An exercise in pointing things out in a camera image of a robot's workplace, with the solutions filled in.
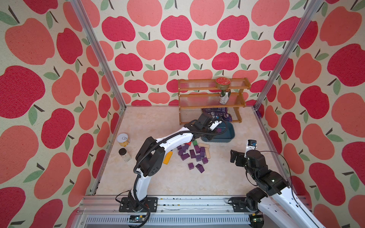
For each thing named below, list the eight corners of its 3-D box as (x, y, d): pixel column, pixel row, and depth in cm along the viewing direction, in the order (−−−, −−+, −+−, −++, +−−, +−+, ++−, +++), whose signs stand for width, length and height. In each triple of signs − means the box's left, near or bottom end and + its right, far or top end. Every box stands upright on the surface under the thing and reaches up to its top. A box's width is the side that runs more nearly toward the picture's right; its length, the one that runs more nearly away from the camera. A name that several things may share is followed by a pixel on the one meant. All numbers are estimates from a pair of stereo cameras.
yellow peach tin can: (117, 146, 99) (114, 142, 94) (120, 137, 104) (118, 133, 100) (128, 146, 99) (126, 142, 94) (131, 137, 104) (129, 133, 100)
